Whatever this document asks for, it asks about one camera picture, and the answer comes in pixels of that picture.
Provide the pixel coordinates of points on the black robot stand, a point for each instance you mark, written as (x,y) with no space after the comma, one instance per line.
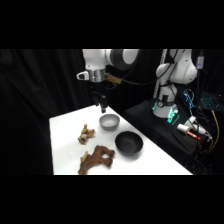
(150,126)

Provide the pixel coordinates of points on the blue lit keyboard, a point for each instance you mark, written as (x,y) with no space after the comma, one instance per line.
(210,100)

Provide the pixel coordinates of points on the grey bowl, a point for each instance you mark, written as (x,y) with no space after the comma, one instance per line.
(109,121)

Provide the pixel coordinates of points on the black bowl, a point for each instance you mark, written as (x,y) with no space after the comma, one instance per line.
(129,142)

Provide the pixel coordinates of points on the black curtain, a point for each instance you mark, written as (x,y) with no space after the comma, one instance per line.
(36,96)

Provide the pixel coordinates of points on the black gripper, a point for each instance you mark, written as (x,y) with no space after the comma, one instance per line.
(97,88)

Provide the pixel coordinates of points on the white red marker pen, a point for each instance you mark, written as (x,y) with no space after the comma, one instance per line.
(190,133)

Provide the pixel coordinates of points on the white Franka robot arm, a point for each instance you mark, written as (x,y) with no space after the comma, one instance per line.
(95,60)

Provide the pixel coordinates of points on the striped tiger plush toy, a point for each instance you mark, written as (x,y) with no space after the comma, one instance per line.
(86,133)

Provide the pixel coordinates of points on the green lit control box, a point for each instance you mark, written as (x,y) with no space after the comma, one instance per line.
(173,116)

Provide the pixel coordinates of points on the brown plush animal toy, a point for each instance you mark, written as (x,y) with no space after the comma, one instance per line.
(97,159)

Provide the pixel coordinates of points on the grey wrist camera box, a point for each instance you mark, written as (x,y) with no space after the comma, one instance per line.
(82,75)

